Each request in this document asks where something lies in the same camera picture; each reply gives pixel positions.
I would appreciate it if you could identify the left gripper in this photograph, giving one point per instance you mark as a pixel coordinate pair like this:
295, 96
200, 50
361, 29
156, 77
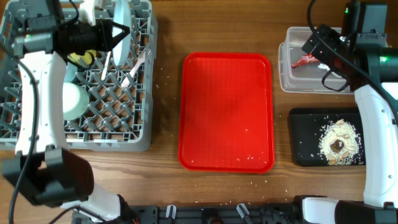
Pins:
107, 42

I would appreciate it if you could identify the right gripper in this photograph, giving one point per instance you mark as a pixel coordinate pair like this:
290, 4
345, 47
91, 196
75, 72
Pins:
320, 51

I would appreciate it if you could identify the red snack wrapper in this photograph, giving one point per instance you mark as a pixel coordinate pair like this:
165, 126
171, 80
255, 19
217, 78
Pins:
305, 59

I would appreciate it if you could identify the light blue plate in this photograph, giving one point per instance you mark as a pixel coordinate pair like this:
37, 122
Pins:
122, 16

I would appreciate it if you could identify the white plastic fork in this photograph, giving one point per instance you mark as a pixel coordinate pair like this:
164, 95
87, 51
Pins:
134, 70

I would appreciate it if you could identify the yellow plastic cup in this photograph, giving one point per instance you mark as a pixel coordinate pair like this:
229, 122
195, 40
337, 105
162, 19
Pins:
88, 57

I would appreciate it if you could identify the white plastic spoon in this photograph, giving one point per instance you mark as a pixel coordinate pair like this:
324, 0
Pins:
106, 65

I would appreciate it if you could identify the green plastic bowl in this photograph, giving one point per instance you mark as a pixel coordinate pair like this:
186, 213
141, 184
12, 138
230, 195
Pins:
75, 101

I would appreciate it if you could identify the white napkin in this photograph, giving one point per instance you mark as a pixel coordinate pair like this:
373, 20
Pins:
329, 70

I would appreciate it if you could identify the light blue bowl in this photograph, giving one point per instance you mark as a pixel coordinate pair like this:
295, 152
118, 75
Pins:
70, 73

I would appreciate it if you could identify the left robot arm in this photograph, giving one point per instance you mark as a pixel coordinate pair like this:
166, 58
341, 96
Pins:
44, 170

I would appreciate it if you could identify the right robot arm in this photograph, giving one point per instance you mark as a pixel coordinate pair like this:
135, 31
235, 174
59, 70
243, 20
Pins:
360, 55

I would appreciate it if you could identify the grey dishwasher rack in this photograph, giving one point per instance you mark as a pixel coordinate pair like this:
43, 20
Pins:
119, 115

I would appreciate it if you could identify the clear plastic bin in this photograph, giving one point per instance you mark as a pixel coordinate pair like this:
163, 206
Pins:
304, 78

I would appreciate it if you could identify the black tray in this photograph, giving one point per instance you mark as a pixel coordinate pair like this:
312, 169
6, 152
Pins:
308, 127

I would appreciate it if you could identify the white rice pile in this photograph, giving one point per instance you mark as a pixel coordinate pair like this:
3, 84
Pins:
351, 154

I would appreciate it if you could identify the brown food scrap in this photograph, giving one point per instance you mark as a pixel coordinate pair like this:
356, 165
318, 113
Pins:
337, 146

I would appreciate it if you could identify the red plastic tray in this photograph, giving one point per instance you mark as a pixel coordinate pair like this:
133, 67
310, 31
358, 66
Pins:
226, 113

